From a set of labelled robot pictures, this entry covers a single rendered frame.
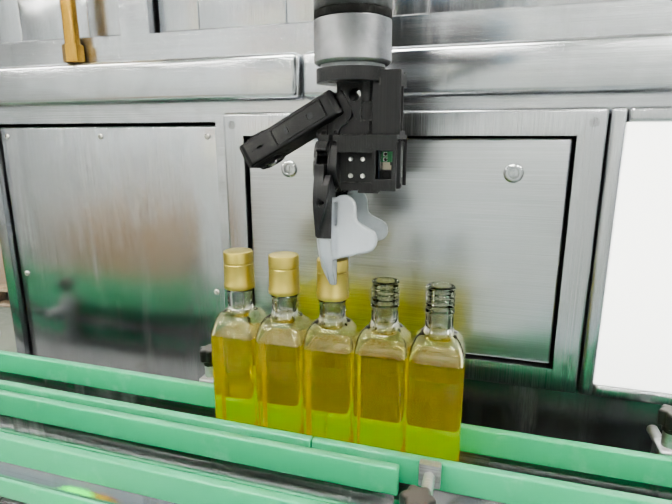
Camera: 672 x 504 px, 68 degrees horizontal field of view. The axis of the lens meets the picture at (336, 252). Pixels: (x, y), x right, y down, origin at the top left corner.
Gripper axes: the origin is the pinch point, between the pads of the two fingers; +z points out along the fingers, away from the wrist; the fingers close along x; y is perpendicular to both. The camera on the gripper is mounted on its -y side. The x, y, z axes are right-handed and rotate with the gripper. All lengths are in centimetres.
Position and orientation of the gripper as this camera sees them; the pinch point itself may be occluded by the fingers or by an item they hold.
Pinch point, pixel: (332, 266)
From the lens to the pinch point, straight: 53.7
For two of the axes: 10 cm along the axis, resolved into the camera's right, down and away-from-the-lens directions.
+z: 0.0, 9.7, 2.2
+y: 9.6, 0.6, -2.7
